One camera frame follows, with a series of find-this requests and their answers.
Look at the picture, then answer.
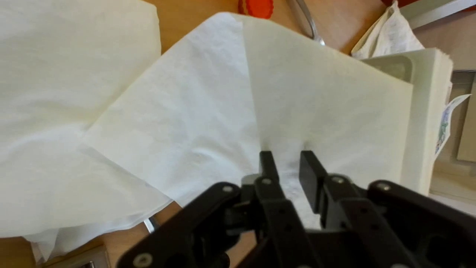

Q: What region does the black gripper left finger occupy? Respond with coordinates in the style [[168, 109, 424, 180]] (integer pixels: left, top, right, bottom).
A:
[[116, 149, 322, 268]]

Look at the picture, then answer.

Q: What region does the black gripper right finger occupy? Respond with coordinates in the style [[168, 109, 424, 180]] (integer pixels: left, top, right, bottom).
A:
[[298, 149, 476, 268]]

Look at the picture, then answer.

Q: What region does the white tissue sheet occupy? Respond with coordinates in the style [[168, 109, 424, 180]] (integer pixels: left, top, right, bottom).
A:
[[82, 10, 417, 231]]

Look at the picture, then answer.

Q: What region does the white bottle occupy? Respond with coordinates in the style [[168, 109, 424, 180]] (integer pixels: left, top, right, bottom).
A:
[[362, 46, 456, 196]]

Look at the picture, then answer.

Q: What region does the orange bottle cap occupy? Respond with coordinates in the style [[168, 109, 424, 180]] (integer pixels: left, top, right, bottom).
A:
[[237, 0, 277, 21]]

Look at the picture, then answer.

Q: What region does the crumpled white napkin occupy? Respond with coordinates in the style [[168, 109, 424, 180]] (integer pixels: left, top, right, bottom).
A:
[[0, 123, 173, 262]]

